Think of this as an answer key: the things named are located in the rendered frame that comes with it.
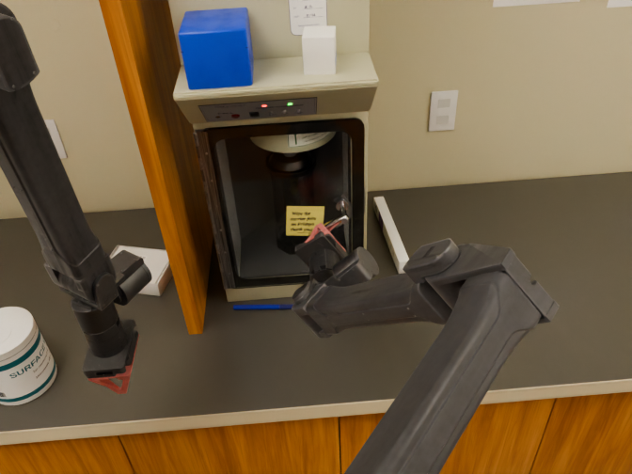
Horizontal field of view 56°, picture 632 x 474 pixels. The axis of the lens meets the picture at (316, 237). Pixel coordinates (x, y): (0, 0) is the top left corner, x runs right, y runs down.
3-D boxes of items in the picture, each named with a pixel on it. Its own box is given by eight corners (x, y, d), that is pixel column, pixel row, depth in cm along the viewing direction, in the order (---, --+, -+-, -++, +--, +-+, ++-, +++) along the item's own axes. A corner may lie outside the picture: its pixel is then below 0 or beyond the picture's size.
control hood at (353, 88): (189, 118, 106) (179, 64, 99) (369, 104, 106) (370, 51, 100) (182, 150, 97) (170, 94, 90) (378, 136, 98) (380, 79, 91)
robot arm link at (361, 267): (289, 302, 96) (323, 339, 97) (340, 263, 91) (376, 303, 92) (305, 269, 106) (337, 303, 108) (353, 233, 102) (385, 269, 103)
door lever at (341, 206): (312, 229, 122) (305, 220, 120) (351, 206, 119) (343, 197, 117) (313, 244, 118) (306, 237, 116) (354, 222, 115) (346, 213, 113)
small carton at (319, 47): (306, 62, 98) (304, 25, 94) (336, 61, 97) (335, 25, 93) (304, 74, 94) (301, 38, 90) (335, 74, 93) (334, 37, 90)
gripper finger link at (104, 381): (147, 367, 102) (134, 331, 96) (140, 402, 97) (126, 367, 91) (108, 371, 102) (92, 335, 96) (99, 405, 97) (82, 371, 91)
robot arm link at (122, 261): (46, 261, 83) (93, 285, 80) (104, 216, 90) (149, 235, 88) (67, 316, 91) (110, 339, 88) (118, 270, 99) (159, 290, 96)
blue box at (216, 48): (194, 65, 99) (184, 10, 93) (254, 60, 99) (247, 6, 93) (188, 90, 91) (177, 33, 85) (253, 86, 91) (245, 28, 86)
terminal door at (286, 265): (228, 287, 132) (197, 128, 107) (363, 277, 132) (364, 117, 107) (228, 290, 131) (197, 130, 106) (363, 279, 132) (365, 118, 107)
